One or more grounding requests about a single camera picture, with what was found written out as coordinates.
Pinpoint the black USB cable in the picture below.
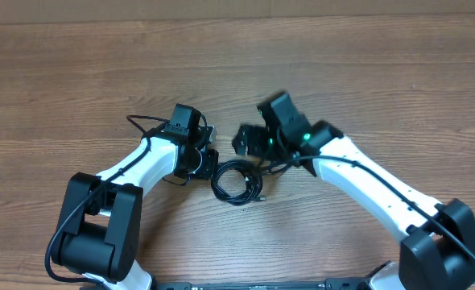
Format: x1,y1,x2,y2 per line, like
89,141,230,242
210,159,267,207

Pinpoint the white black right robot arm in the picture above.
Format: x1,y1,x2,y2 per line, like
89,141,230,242
232,121,475,289

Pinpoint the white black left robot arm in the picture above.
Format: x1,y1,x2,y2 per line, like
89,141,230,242
44,127,217,289

